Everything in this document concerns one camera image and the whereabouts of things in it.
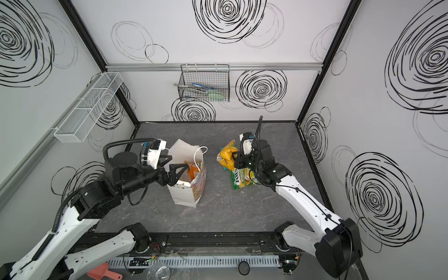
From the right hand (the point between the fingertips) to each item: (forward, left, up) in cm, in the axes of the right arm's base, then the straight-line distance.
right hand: (229, 154), depth 75 cm
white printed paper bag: (-15, +17, -5) cm, 23 cm away
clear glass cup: (-40, +27, -23) cm, 53 cm away
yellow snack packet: (-2, +1, +2) cm, 3 cm away
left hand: (-11, +17, +11) cm, 23 cm away
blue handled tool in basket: (+36, +15, +11) cm, 40 cm away
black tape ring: (-39, -6, -14) cm, 42 cm away
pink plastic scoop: (-41, +49, -20) cm, 66 cm away
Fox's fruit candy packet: (-1, -7, -19) cm, 20 cm away
